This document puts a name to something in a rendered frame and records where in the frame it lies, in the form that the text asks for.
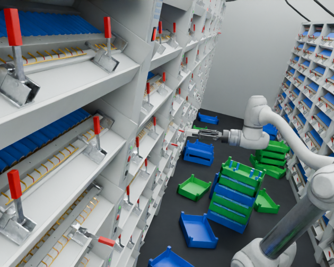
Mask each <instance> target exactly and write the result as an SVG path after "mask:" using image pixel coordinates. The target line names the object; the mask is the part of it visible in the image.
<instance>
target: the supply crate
mask: <svg viewBox="0 0 334 267"><path fill-rule="evenodd" d="M231 158H232V157H231V156H229V158H228V160H227V161H226V162H225V163H222V166H221V169H220V172H219V173H221V174H223V175H226V176H228V177H231V178H233V179H236V180H238V181H241V182H243V183H246V184H248V185H251V186H253V187H255V188H259V186H260V184H261V182H262V180H263V178H264V176H265V173H266V170H265V169H264V170H263V172H262V173H261V177H259V178H258V179H257V180H255V177H256V176H258V175H259V172H260V171H259V170H257V169H254V173H253V176H252V177H251V178H250V177H249V175H250V172H251V170H252V169H253V168H252V167H249V166H246V165H243V164H241V163H240V165H239V168H238V170H235V171H233V169H234V167H235V168H236V166H237V162H235V161H233V163H232V166H231V168H229V165H230V161H231Z"/></svg>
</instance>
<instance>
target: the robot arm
mask: <svg viewBox="0 0 334 267"><path fill-rule="evenodd" d="M268 123H271V124H273V125H274V126H275V127H276V128H277V129H278V130H279V132H280V133H281V135H282V136H283V137H284V139H285V140H286V142H287V143H288V145H289V146H290V148H291V149H292V151H293V152H294V153H295V155H296V156H297V157H298V158H299V159H300V160H301V161H302V162H303V163H304V164H306V165H307V166H309V167H310V168H312V169H314V170H316V172H315V173H314V174H313V176H312V177H311V180H310V184H309V185H308V187H307V192H306V195H305V196H304V197H303V198H302V199H301V200H300V201H299V202H298V203H297V204H296V205H295V206H294V207H293V208H292V209H291V210H290V211H289V212H288V213H287V214H286V216H285V217H284V218H283V219H282V220H281V221H280V222H279V223H278V224H277V225H276V226H275V227H274V228H273V229H272V230H271V231H270V232H269V233H268V234H267V235H266V236H265V237H264V238H256V239H254V240H253V241H252V242H250V243H249V244H248V245H247V246H245V247H244V248H243V249H241V250H240V251H238V252H237V253H236V254H235V255H234V256H233V258H232V260H231V267H290V266H291V264H292V263H293V260H294V258H295V255H296V242H295V241H296V240H297V239H298V238H299V237H300V236H301V235H302V234H304V233H305V232H306V231H307V230H308V229H309V228H310V227H311V226H312V225H313V224H314V223H315V222H316V221H317V220H318V219H319V218H321V217H322V216H323V215H324V214H325V213H326V212H327V211H332V210H334V157H328V156H321V155H317V154H315V153H313V152H311V151H310V150H309V149H308V148H307V147H306V146H305V145H304V144H303V142H302V141H301V140H300V139H299V137H298V136H297V134H296V133H295V132H294V131H293V129H292V128H291V127H290V126H289V124H288V123H287V122H286V121H285V120H284V119H283V118H282V117H281V116H279V115H278V114H276V113H274V112H272V110H271V108H270V107H269V106H268V105H267V100H266V98H265V97H264V96H260V95H257V96H252V97H250V98H249V99H248V102H247V104H246V107H245V112H244V125H243V129H242V130H235V129H231V131H229V130H223V132H219V131H218V130H208V129H200V130H197V129H188V128H187V130H186V136H191V137H198V138H199V139H205V140H212V141H217V140H221V143H224V144H228V143H229V145H231V146H239V147H243V148H246V149H266V148H267V147H268V145H269V140H270V136H269V135H268V134H267V133H266V132H263V131H262V130H263V126H265V125H267V124H268Z"/></svg>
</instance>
